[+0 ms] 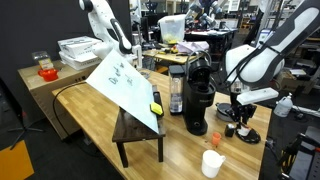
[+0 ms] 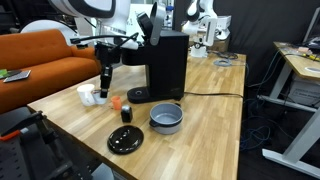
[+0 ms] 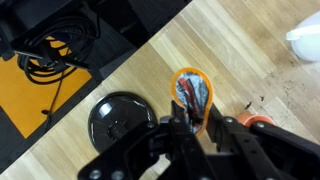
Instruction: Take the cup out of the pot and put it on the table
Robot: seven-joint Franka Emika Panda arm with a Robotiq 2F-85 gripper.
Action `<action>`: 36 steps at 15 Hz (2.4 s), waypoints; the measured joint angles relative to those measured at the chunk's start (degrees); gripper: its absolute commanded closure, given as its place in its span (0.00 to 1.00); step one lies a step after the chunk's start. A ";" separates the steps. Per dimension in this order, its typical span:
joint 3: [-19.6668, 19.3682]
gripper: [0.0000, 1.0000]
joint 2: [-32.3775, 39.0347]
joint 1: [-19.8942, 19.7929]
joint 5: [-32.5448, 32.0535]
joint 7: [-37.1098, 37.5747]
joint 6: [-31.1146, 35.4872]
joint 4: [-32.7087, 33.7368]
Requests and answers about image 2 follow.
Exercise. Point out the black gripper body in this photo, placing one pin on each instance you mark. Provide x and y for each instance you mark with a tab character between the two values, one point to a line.
107	54

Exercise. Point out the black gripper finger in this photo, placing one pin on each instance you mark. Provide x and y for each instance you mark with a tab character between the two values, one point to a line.
103	81
109	80

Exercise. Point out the small patterned cup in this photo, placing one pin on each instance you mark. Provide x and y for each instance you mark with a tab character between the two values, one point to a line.
97	99

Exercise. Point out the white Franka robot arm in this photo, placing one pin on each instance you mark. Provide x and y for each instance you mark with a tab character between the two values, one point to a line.
121	16

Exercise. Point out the small orange cup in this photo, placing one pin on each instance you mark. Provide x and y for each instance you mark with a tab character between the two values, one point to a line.
116	103

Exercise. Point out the black round pot lid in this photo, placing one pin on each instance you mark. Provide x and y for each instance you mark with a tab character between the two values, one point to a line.
125	140

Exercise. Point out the grey cooking pot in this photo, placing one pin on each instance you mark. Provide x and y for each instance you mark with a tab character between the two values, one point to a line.
166	128

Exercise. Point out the white mug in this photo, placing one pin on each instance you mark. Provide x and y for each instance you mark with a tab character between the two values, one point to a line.
85	96

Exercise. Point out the small black box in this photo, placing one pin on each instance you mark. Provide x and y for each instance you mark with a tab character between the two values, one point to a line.
126	114

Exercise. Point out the black coffee machine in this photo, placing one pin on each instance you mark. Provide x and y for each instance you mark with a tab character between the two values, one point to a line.
170	63

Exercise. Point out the orange sofa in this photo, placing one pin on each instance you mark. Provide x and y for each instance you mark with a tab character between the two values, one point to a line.
40	66

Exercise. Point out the white round panel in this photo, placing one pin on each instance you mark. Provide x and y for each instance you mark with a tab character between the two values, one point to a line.
43	26

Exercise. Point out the grey tablet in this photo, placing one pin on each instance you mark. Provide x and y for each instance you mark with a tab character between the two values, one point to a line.
17	76

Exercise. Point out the green flat item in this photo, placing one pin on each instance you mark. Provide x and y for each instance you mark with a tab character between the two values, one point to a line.
2	73

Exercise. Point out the grey tape roll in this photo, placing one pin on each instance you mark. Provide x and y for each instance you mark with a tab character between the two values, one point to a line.
215	62

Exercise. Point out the large cardboard box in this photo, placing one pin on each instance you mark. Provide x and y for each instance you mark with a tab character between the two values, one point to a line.
220	45

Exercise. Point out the wooden desk with white legs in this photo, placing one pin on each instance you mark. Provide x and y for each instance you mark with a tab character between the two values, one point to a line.
300	65

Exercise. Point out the white box under desk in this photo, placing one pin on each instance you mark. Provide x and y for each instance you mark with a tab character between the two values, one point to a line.
303	91

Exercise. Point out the black monitor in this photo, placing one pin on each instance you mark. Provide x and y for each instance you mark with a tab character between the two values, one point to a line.
315	30

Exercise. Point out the black metal cart frame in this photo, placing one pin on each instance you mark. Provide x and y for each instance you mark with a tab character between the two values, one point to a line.
30	160

